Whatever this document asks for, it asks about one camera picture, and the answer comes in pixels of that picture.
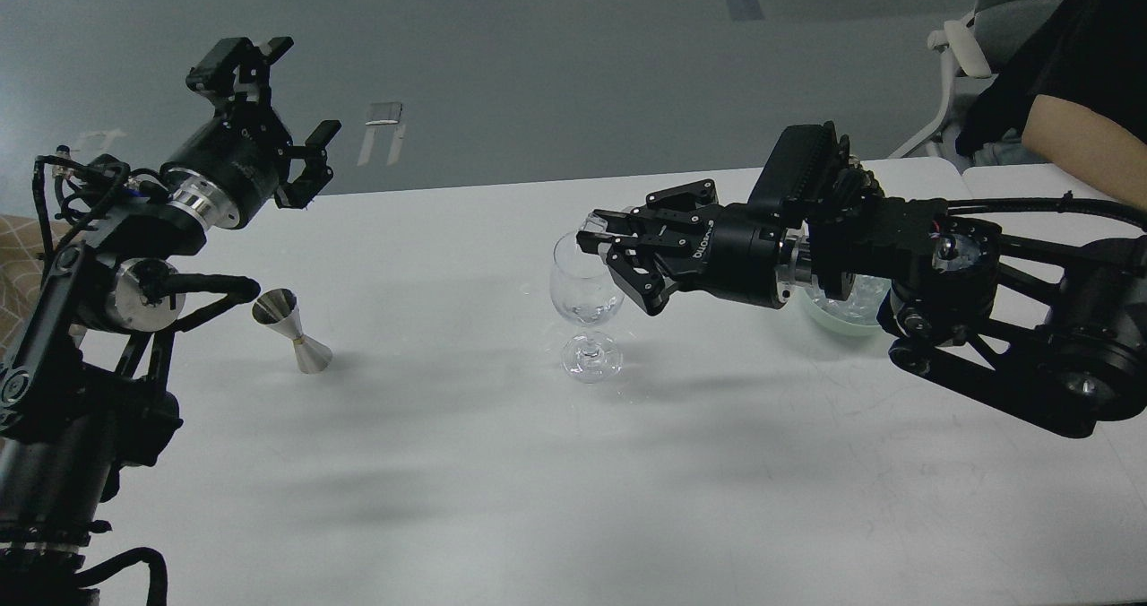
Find green bowl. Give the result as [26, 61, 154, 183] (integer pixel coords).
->
[799, 274, 892, 337]

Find clear ice cubes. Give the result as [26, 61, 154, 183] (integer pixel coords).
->
[579, 212, 609, 234]

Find steel cocktail jigger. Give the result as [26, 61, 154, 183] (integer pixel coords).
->
[253, 288, 333, 374]

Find grey office chair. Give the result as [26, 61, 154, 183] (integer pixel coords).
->
[892, 0, 1064, 170]

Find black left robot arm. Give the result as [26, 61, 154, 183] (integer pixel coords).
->
[1, 37, 341, 605]

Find beige checkered sofa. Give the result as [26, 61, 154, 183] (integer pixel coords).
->
[1, 213, 44, 351]

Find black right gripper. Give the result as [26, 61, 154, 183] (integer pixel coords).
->
[577, 178, 806, 316]

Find seated person black shirt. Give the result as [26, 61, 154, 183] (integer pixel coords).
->
[954, 0, 1146, 207]

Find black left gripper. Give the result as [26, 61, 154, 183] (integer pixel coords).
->
[159, 37, 341, 230]

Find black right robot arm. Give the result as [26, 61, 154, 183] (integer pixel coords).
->
[576, 121, 1146, 438]

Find clear wine glass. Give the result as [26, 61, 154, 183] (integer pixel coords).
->
[549, 231, 623, 383]

